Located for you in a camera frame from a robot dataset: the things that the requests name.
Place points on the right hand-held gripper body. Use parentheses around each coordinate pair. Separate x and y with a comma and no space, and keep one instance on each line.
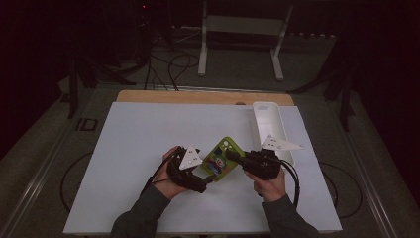
(264,165)

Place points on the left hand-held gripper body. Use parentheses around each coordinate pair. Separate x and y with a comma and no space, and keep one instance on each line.
(188,178)

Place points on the green cartoon phone case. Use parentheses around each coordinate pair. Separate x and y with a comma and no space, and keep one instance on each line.
(218,165)

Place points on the white plastic bin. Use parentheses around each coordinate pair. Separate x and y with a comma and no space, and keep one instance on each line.
(269,122)

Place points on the person's left hand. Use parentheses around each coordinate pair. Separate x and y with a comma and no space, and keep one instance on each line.
(165,185)

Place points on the person's right hand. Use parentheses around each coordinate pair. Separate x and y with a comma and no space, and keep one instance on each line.
(272,190)

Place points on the white table mat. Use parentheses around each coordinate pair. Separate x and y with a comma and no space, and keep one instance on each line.
(138,139)

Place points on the black tripod stand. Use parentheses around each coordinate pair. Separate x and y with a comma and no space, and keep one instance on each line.
(345,105)
(73,92)

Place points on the white metal stand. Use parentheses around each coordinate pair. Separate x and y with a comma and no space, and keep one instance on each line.
(244,24)

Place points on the metal floor rail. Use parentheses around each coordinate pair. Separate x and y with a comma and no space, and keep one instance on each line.
(29,195)
(366,185)

